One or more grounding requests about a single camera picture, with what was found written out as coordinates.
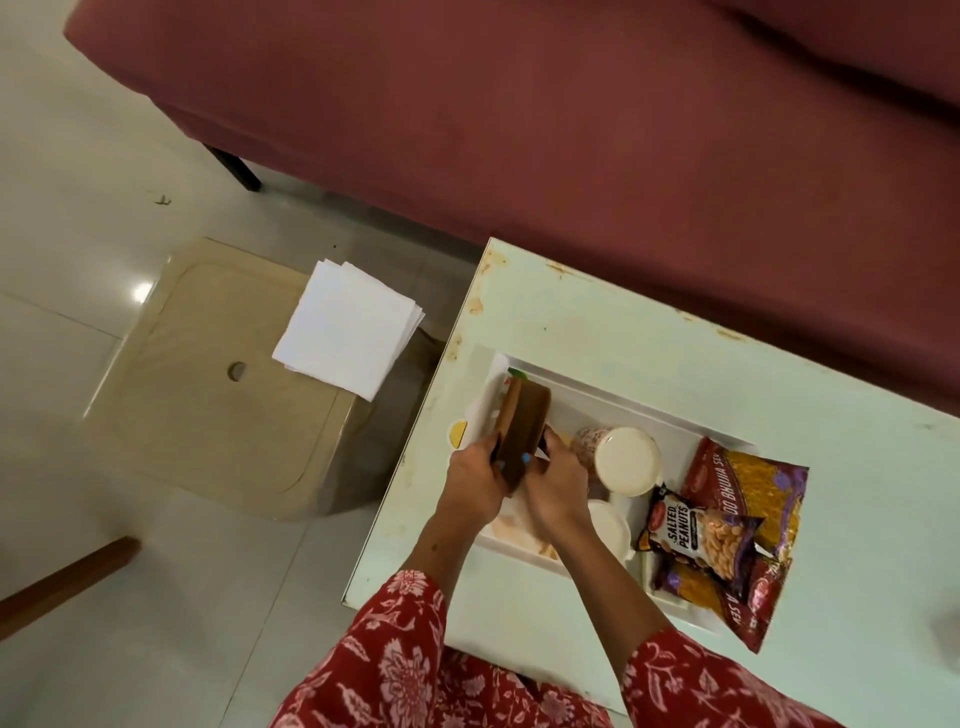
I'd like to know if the person's right hand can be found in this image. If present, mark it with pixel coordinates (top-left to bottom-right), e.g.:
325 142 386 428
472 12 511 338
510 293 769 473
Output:
520 428 594 538

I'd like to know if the person's left hand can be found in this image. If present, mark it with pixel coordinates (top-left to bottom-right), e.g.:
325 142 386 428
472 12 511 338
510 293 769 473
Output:
440 432 513 520

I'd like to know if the brown packet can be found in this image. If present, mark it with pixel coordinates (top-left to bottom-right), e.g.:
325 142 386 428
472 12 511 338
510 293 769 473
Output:
491 376 554 490

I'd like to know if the person's right forearm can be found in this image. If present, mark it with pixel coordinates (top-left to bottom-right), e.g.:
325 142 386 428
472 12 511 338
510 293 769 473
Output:
547 521 680 672

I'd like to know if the person's left forearm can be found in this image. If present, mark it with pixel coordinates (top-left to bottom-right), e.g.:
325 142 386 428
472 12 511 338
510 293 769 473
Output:
402 511 487 601

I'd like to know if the white tray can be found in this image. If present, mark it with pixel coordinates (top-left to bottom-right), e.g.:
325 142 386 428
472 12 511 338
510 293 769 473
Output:
462 350 759 635

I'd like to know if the patterned cup with white lid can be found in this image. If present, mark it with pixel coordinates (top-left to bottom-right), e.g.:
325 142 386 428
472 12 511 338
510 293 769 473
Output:
571 425 665 498

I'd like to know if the small white lidded cup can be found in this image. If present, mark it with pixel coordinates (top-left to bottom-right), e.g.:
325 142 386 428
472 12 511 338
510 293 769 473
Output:
587 498 633 565

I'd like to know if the black peanut packet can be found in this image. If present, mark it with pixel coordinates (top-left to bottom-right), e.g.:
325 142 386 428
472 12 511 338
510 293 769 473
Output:
635 483 765 584

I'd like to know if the stack of white paper napkins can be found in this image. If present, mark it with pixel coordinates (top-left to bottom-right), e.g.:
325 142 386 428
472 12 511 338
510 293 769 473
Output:
271 259 426 403

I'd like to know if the purple and yellow snack packet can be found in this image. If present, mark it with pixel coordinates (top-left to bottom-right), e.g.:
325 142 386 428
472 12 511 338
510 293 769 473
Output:
651 436 810 655

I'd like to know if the beige plastic stool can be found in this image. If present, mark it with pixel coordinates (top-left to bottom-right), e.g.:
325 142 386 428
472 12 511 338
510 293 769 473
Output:
81 237 444 523

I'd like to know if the maroon sofa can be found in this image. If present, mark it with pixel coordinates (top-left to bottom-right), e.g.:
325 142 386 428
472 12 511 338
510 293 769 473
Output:
63 0 960 418

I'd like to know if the black sofa leg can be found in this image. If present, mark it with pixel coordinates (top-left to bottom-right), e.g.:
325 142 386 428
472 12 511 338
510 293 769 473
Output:
202 144 264 193

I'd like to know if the brown wooden furniture leg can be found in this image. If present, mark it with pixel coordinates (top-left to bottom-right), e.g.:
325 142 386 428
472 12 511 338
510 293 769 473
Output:
0 536 142 643

